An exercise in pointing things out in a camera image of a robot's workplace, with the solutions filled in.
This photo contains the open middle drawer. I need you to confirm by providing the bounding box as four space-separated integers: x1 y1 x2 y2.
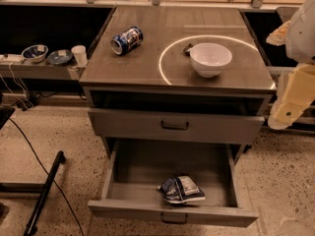
89 140 258 227

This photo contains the white paper cup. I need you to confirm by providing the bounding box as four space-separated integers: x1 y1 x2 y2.
71 45 88 66

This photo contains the white bowl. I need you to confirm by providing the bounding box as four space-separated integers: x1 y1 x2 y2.
189 42 232 78

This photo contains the grey side shelf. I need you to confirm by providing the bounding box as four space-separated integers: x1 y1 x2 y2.
0 62 85 81

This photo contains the blue patterned bowl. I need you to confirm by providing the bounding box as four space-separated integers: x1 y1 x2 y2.
22 44 48 63

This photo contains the white power strip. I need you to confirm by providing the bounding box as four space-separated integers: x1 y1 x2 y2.
0 54 24 64

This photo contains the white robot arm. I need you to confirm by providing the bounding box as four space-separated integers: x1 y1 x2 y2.
268 0 315 130

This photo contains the dark blue plate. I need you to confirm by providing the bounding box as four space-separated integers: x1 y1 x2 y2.
47 49 73 65

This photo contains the black floor cable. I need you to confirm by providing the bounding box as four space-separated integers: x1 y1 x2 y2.
8 116 86 236

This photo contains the blue soda can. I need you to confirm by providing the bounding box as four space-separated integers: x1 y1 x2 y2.
110 26 144 55

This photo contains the grey drawer cabinet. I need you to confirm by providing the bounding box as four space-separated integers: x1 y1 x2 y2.
78 5 278 155

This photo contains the closed top drawer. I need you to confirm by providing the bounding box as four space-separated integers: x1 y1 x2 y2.
88 108 264 145

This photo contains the black metal stand leg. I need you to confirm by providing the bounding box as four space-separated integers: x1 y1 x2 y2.
24 151 65 236

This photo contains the blue chip bag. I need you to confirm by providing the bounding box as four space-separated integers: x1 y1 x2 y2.
157 176 206 205

